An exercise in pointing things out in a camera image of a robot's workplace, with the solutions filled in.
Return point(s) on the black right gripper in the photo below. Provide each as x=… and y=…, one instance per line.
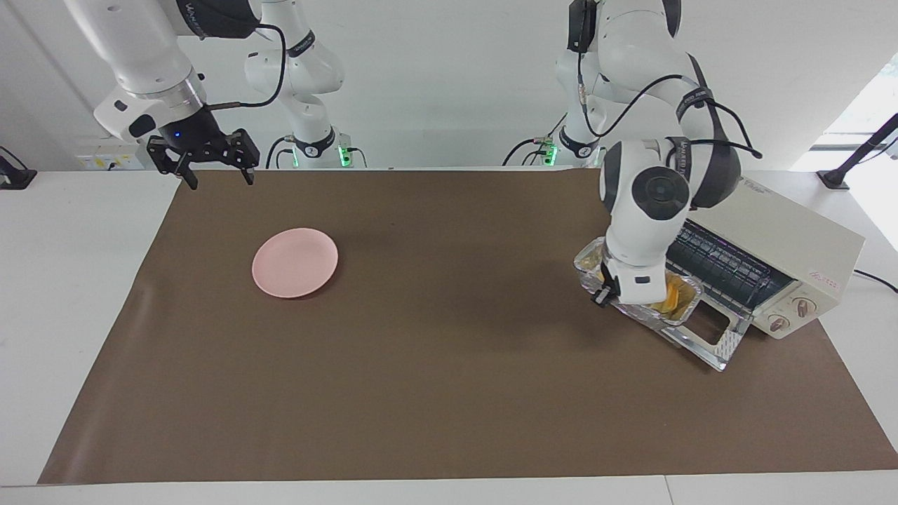
x=200, y=137

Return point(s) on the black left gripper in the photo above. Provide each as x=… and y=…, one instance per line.
x=614, y=280

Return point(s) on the aluminium foil tray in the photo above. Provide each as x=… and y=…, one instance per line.
x=589, y=256

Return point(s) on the golden ridged bread roll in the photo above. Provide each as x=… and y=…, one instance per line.
x=675, y=294

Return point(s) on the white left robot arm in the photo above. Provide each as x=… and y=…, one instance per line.
x=645, y=210

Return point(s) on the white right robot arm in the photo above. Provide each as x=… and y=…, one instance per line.
x=140, y=49

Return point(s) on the glass oven door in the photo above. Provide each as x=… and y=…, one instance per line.
x=729, y=344

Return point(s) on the small oven control knob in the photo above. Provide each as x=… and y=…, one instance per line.
x=779, y=323

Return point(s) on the cream toaster oven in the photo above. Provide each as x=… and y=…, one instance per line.
x=793, y=231

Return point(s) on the large oven control knob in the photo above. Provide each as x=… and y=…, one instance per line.
x=805, y=307

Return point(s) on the pink round plate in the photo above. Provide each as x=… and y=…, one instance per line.
x=295, y=263

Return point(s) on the brown table mat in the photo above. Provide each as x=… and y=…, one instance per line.
x=456, y=393

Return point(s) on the black table clamp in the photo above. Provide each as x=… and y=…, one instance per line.
x=17, y=177

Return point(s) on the white wall socket box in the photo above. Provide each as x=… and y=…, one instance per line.
x=105, y=158

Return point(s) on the black camera stand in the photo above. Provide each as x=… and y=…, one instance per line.
x=852, y=161

